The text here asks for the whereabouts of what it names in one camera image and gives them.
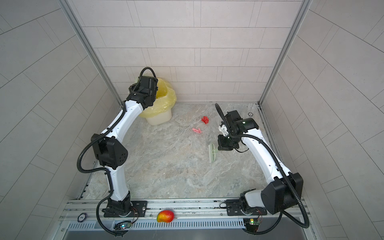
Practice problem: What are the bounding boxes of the green hand brush white bristles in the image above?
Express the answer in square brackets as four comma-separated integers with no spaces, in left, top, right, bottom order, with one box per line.
[208,143,218,163]

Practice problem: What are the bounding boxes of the beige bin yellow bag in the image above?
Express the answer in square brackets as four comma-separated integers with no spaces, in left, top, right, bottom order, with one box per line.
[139,78,177,126]

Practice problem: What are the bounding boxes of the red paper scrap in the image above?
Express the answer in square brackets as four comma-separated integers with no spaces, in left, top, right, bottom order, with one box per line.
[201,116,209,125]

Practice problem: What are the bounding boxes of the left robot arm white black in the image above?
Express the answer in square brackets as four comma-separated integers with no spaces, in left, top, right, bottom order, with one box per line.
[77,67,158,217]

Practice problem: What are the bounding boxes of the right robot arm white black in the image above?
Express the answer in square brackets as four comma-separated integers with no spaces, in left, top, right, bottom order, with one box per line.
[215,104,310,235]

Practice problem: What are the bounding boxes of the pink paper scrap centre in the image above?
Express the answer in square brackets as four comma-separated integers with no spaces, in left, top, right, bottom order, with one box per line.
[192,128,202,134]

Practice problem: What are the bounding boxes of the right circuit board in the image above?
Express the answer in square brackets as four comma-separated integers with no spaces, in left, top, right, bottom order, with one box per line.
[243,219,261,233]

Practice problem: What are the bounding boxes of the circuit board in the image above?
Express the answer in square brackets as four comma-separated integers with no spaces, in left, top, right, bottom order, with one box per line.
[243,219,261,233]
[114,221,132,231]

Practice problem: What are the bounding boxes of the red yellow mango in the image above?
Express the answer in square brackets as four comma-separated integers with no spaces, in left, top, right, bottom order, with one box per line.
[157,210,175,223]

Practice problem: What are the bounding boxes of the left circuit board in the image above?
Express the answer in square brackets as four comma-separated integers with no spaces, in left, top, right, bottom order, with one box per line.
[114,221,132,231]

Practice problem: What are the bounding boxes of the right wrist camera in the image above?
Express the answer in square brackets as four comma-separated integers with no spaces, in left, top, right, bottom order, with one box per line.
[219,123,229,137]

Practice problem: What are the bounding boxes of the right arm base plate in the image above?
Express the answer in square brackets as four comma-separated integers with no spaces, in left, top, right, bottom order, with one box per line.
[225,198,268,216]

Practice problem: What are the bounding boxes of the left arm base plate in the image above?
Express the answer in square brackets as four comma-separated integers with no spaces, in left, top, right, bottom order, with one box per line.
[102,200,148,218]

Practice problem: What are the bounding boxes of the aluminium front rail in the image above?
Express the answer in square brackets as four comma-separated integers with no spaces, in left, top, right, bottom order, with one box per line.
[56,196,313,232]

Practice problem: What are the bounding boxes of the poker chip on rail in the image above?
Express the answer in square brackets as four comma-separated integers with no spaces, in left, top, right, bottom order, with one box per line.
[77,213,87,223]

